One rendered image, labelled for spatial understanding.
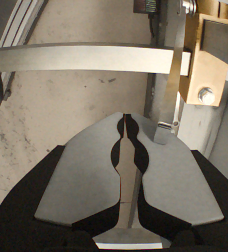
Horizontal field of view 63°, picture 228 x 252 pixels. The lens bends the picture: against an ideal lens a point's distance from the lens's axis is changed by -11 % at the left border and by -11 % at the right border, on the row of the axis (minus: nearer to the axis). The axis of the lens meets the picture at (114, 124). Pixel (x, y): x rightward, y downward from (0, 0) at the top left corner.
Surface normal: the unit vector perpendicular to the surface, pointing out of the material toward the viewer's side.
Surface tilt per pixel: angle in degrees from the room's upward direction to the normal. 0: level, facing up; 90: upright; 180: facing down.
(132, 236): 90
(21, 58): 0
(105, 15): 0
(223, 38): 90
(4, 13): 0
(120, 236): 90
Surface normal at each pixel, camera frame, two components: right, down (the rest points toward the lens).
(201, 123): -0.02, 0.52
